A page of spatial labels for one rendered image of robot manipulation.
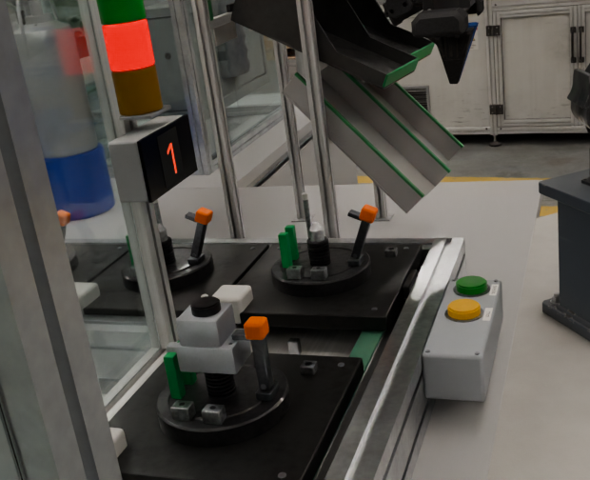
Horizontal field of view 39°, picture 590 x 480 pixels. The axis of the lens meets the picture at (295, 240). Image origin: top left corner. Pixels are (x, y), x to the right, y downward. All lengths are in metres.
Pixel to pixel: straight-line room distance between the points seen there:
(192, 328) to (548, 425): 0.44
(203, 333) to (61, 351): 0.57
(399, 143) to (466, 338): 0.52
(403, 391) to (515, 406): 0.20
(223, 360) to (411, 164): 0.70
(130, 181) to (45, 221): 0.68
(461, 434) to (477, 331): 0.12
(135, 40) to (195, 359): 0.35
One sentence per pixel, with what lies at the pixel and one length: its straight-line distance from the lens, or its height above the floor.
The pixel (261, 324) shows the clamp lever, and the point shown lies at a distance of 0.83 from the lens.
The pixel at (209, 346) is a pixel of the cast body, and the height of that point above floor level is 1.06.
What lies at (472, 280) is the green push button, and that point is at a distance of 1.12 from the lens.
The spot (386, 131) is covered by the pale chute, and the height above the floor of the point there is 1.09.
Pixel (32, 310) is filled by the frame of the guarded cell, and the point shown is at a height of 1.34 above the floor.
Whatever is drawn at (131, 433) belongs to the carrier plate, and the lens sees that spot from 0.90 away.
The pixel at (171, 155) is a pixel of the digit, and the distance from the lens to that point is 0.98.
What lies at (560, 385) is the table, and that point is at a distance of 1.11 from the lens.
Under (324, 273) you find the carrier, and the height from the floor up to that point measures 1.00.
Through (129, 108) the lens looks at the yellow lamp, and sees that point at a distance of 0.96.
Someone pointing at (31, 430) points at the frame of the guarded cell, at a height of 1.30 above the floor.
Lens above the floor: 1.44
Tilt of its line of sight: 21 degrees down
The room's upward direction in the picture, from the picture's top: 8 degrees counter-clockwise
